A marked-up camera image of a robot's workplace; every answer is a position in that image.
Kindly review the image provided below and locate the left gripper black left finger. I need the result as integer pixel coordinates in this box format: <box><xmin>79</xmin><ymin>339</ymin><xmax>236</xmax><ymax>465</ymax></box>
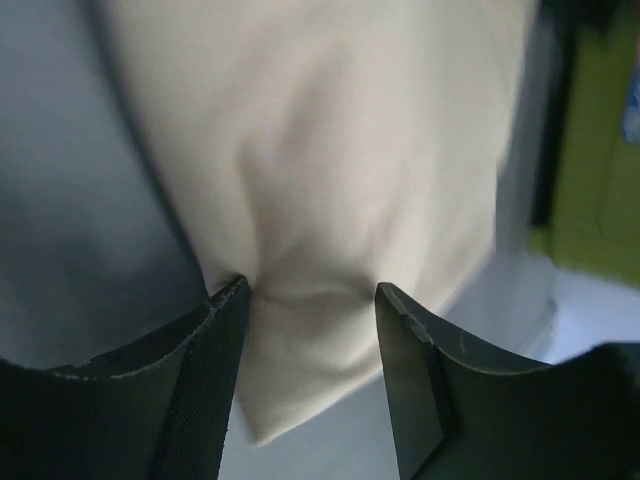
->
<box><xmin>1</xmin><ymin>278</ymin><xmax>251</xmax><ymax>479</ymax></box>

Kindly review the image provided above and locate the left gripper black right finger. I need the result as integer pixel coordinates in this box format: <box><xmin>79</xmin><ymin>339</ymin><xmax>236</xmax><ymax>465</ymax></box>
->
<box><xmin>375</xmin><ymin>283</ymin><xmax>639</xmax><ymax>480</ymax></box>

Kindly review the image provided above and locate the beige t shirt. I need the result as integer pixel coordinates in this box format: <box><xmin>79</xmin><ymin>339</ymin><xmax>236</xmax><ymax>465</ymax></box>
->
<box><xmin>98</xmin><ymin>1</ymin><xmax>537</xmax><ymax>444</ymax></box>

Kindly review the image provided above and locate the olive green plastic bin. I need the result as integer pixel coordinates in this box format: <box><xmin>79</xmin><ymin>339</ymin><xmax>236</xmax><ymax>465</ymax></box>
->
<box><xmin>543</xmin><ymin>1</ymin><xmax>639</xmax><ymax>287</ymax></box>

